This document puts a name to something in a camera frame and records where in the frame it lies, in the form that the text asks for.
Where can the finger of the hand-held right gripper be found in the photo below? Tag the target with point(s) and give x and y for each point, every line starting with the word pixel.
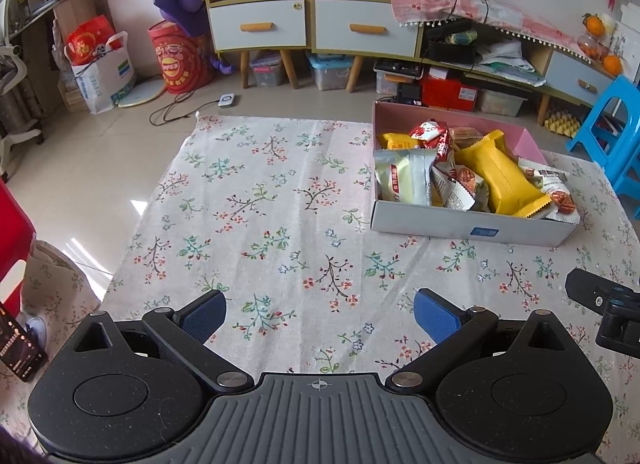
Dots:
pixel 622 329
pixel 587 289

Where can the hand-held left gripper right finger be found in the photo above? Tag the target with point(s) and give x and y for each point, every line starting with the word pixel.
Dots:
pixel 437 316

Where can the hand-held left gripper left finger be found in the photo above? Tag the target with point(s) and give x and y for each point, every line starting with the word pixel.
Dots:
pixel 202 319

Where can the white cardboard box pink inside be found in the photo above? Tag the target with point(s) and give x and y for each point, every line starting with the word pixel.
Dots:
pixel 425 226

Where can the white nut-print snack packet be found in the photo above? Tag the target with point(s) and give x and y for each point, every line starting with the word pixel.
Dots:
pixel 550 184

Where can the silver snack packet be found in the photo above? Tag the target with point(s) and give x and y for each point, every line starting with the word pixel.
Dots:
pixel 460 184

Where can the plain yellow snack packet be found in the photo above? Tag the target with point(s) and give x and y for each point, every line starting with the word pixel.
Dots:
pixel 505 179

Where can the pale white snack packet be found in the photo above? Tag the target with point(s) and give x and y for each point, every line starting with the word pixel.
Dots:
pixel 405 176

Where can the red snack packet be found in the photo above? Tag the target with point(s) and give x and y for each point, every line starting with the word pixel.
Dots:
pixel 444 150
pixel 427 130

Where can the yellow orange-print snack packet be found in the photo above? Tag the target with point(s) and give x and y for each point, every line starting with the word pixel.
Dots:
pixel 397 141

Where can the gold snack packet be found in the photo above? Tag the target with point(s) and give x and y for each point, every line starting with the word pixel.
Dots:
pixel 465 136

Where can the yellow egg cartons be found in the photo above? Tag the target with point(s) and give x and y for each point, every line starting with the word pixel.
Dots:
pixel 562 124

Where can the blue plastic stool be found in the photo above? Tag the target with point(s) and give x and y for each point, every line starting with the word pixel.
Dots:
pixel 615 109

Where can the clear long storage bin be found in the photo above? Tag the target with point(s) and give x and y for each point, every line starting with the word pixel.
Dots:
pixel 500 103

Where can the red plastic chair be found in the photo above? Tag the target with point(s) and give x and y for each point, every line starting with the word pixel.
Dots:
pixel 12 234

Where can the pale blue drawer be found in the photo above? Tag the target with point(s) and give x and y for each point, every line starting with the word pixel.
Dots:
pixel 570 71

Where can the small white floor device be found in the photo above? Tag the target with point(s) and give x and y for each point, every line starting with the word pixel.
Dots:
pixel 227 100

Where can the red cardboard box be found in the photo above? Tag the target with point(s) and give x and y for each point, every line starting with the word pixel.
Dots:
pixel 450 94

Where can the black electronic device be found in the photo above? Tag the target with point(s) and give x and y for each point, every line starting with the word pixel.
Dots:
pixel 410 94

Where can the orange fruit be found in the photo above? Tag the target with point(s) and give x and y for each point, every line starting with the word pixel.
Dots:
pixel 594 25
pixel 612 65

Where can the long wooden media console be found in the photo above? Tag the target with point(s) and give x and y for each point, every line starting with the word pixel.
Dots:
pixel 542 61

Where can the round white floor board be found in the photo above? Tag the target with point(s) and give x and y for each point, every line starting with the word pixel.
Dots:
pixel 142 94

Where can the folded clothes pile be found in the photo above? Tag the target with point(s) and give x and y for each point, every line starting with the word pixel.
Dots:
pixel 510 61

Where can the bag of small oranges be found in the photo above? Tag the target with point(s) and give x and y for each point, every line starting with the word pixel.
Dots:
pixel 594 46

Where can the white board panel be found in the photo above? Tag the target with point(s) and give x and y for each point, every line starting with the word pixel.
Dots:
pixel 627 44

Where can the black flat box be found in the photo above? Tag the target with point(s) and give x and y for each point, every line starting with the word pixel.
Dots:
pixel 400 69

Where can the clear plastic storage bin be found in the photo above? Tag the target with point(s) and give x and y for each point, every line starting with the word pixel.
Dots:
pixel 267 71

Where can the red patterned bag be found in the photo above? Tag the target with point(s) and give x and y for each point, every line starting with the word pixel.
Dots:
pixel 177 64

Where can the white paper shopping bag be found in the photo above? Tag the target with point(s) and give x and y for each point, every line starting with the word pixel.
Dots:
pixel 102 81

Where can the blue lidded storage bin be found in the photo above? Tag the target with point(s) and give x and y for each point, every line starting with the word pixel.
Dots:
pixel 330 74

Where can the black storage bag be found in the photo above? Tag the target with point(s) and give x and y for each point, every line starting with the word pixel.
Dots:
pixel 450 49

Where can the pink floral cover cloth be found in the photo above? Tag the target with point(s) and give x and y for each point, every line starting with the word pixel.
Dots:
pixel 510 14

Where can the red gift bag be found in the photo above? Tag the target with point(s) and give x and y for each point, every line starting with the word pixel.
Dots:
pixel 87 41

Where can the white office chair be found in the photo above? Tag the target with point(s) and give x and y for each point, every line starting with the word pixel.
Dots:
pixel 10 51

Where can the wooden desk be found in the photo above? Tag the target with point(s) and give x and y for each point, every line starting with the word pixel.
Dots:
pixel 75 9

